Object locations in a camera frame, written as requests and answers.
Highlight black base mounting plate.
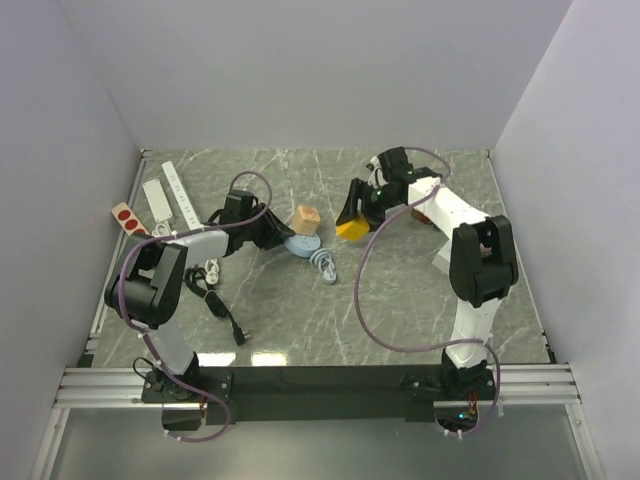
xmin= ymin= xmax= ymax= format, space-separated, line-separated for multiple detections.
xmin=141 ymin=364 xmax=501 ymax=426

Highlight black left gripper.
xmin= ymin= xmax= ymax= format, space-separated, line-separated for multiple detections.
xmin=241 ymin=203 xmax=294 ymax=251

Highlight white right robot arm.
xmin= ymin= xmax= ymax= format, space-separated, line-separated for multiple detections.
xmin=335 ymin=147 xmax=519 ymax=399

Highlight white cube adapter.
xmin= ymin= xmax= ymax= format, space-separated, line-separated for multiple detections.
xmin=432 ymin=241 xmax=451 ymax=275

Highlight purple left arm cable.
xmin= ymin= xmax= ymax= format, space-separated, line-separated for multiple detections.
xmin=117 ymin=171 xmax=275 ymax=444

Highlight small white power strip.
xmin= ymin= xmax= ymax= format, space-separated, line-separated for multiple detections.
xmin=142 ymin=179 xmax=173 ymax=223

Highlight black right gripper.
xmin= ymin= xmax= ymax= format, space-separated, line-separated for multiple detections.
xmin=337 ymin=178 xmax=403 ymax=235

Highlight light blue cable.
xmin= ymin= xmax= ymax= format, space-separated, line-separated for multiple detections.
xmin=309 ymin=248 xmax=340 ymax=286

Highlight aluminium frame rail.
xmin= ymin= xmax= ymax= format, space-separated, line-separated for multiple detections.
xmin=53 ymin=148 xmax=151 ymax=409

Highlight red-brown cube adapter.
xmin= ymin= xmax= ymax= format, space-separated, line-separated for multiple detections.
xmin=411 ymin=209 xmax=433 ymax=225

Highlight black power cord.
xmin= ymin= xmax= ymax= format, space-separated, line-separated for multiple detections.
xmin=182 ymin=267 xmax=251 ymax=347

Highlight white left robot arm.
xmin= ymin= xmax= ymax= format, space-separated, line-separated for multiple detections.
xmin=104 ymin=189 xmax=295 ymax=402

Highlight yellow cube socket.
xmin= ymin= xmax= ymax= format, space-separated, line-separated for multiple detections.
xmin=335 ymin=215 xmax=370 ymax=242

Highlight beige power strip red sockets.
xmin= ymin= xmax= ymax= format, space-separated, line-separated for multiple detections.
xmin=111 ymin=202 xmax=149 ymax=236

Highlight long white power strip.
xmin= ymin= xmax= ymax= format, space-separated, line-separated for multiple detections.
xmin=161 ymin=161 xmax=202 ymax=230

